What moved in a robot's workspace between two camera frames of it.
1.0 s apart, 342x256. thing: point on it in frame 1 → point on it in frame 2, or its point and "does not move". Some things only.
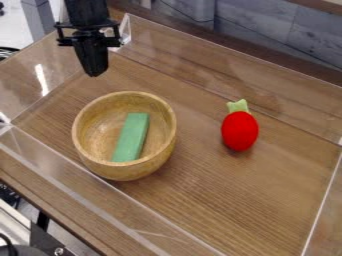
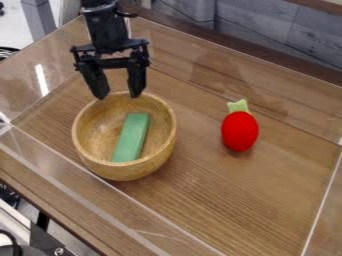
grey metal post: x=40 y=17 does not move
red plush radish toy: x=239 y=127 does not move
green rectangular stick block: x=133 y=137 does not move
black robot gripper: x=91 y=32 → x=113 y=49
